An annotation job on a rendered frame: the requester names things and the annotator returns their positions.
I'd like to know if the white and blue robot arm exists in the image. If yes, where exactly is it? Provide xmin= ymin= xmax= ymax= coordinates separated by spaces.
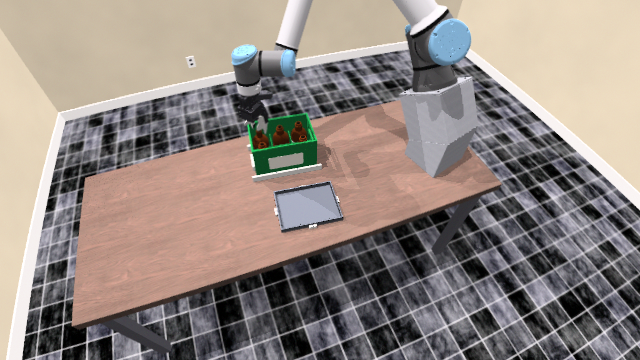
xmin=232 ymin=0 xmax=471 ymax=101

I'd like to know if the green bottle crate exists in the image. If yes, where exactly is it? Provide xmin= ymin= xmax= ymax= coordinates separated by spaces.
xmin=247 ymin=115 xmax=317 ymax=175

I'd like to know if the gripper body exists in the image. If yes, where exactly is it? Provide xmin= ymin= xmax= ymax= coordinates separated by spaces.
xmin=237 ymin=92 xmax=265 ymax=123

